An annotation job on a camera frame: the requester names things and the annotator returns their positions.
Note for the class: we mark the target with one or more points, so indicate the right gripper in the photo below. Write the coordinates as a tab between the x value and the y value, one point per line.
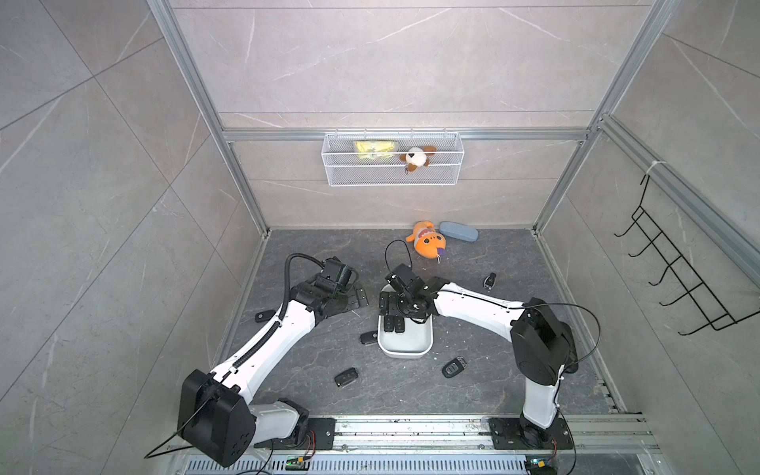
384	297

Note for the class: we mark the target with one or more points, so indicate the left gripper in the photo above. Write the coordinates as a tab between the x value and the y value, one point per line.
359	292

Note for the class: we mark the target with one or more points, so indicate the white storage box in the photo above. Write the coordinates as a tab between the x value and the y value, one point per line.
414	342

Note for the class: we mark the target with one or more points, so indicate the black silver car key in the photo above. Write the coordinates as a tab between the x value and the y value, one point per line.
454	367

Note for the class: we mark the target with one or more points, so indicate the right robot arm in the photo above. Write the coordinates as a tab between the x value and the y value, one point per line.
543	346

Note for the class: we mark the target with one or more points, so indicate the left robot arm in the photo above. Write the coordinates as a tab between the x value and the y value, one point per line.
214	413

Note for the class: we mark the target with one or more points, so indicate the black silver Mercedes key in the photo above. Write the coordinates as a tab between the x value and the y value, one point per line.
489	281

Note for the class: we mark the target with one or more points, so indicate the orange plush toy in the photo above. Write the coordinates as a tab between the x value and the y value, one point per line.
427	241

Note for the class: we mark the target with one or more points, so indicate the blue glasses case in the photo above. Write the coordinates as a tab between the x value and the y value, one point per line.
453	230

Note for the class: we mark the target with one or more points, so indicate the brown white plush dog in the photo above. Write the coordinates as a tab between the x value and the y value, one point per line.
415	158

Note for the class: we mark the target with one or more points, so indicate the yellow packet in basket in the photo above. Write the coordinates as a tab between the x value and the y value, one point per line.
375	150

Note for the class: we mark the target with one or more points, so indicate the white wire wall basket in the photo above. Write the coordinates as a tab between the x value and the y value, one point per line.
344	169

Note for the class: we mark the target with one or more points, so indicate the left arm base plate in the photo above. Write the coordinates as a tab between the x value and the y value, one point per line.
309	433

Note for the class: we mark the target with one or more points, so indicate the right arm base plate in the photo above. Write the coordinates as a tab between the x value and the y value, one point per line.
520	434

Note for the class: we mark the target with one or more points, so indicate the aluminium mounting rail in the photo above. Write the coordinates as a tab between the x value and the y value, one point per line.
595	434

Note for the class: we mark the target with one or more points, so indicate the black wall hook rack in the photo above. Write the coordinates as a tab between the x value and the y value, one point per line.
691	286

